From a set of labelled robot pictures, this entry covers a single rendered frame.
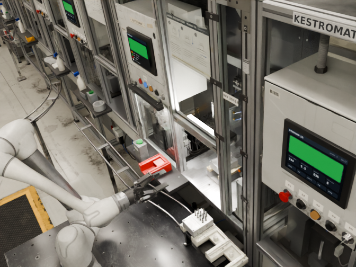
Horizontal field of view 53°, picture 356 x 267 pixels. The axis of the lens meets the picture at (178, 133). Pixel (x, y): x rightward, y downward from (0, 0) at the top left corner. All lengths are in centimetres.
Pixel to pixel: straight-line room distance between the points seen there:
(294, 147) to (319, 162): 9
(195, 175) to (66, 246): 80
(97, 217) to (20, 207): 206
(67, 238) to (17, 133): 57
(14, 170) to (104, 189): 186
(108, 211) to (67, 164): 232
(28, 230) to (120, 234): 139
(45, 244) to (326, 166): 171
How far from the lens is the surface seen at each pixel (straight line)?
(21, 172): 177
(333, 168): 112
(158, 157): 221
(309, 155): 116
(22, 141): 188
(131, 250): 214
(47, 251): 231
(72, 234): 195
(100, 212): 170
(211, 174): 209
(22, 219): 359
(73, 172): 385
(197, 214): 186
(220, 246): 183
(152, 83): 195
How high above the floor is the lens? 236
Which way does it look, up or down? 36 degrees down
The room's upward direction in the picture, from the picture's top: 8 degrees counter-clockwise
